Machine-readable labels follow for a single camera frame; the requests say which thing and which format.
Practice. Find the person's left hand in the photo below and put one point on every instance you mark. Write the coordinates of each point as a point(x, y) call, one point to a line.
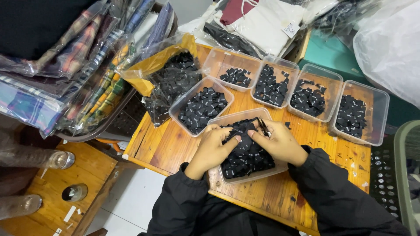
point(206, 154)

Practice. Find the person's right hand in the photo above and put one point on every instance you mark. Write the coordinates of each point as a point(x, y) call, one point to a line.
point(282, 144)

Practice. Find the black woven label strip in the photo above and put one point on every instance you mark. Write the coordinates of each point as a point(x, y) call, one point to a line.
point(246, 139)

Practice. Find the clear plastic container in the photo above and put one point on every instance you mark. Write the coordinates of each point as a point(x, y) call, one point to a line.
point(223, 57)
point(183, 101)
point(215, 178)
point(331, 88)
point(292, 75)
point(377, 111)

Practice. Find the pile of black labels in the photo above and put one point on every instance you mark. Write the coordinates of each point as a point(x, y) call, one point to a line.
point(306, 100)
point(246, 160)
point(351, 116)
point(201, 109)
point(270, 87)
point(235, 77)

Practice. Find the person's black jacket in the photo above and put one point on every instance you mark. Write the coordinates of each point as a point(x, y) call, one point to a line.
point(236, 219)

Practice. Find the plastic bag of black labels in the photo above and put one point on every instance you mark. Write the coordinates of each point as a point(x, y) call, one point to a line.
point(170, 78)

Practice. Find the brown plastic basket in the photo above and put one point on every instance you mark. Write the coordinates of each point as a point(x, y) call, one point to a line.
point(111, 126)

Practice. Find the teal box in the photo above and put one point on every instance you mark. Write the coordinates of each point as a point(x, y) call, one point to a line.
point(328, 52)

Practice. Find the black perforated plastic crate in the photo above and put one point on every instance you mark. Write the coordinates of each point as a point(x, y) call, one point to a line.
point(384, 183)

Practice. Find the low wooden bench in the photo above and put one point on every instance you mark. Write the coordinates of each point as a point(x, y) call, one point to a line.
point(95, 170)

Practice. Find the white paper tag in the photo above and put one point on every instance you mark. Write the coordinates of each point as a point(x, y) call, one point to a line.
point(291, 29)

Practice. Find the pile of bagged folded garments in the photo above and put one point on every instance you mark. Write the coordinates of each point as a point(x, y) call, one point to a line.
point(256, 23)

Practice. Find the green plastic basket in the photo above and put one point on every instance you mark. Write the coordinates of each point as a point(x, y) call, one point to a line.
point(405, 164)

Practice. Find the clear plastic bottle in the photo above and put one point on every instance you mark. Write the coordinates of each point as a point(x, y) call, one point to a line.
point(36, 157)
point(74, 192)
point(19, 206)

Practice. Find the stack of bagged plaid garments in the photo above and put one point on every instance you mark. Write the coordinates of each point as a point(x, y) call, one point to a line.
point(82, 78)

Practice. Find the large white plastic bag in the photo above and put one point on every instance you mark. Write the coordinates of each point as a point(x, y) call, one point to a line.
point(390, 46)

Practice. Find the white paper strip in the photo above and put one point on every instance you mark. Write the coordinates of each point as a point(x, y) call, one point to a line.
point(69, 214)

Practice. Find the black folded garment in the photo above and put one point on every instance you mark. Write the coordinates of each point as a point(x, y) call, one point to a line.
point(29, 26)

